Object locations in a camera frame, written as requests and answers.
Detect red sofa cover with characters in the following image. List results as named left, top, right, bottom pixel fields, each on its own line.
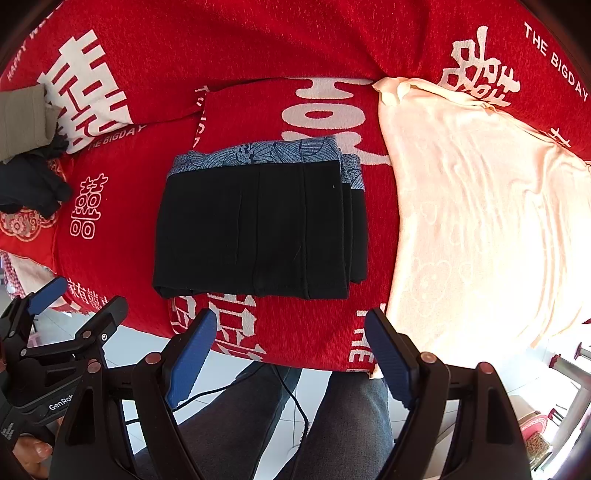
left=1, top=1, right=590, bottom=371

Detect person's left hand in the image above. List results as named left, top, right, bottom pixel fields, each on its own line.
left=13, top=435, right=53, bottom=479

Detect olive grey folded garment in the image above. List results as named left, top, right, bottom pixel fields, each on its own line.
left=0, top=84, right=61, bottom=164

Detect black shorts with patterned waistband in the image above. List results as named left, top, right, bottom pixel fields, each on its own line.
left=152, top=136, right=368, bottom=300

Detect cream garment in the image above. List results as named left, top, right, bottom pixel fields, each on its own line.
left=376, top=78, right=590, bottom=366

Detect person's legs in jeans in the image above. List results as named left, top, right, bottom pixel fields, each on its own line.
left=133, top=361, right=396, bottom=480

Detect black cable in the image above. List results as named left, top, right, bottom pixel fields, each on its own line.
left=124, top=361, right=311, bottom=480

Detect dark crumpled garment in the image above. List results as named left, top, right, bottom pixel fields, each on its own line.
left=0, top=134, right=72, bottom=219

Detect metal chair frame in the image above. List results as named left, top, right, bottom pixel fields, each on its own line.
left=548, top=354, right=590, bottom=461

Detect pink patterned basket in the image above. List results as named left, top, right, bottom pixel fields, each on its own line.
left=519, top=411, right=552, bottom=471

